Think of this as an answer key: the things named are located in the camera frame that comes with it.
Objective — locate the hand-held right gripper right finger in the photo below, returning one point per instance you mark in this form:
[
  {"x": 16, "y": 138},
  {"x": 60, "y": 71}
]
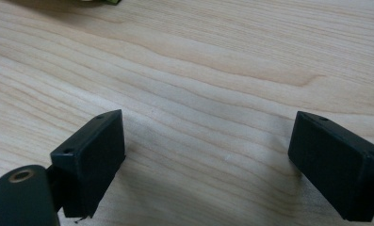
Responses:
[{"x": 335, "y": 163}]

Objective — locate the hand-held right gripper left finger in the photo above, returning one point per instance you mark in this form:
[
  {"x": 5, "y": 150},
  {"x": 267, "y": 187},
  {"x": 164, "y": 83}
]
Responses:
[{"x": 90, "y": 163}]

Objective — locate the green object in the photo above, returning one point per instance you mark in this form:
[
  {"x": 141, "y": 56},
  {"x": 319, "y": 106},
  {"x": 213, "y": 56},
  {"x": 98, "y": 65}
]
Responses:
[{"x": 112, "y": 1}]

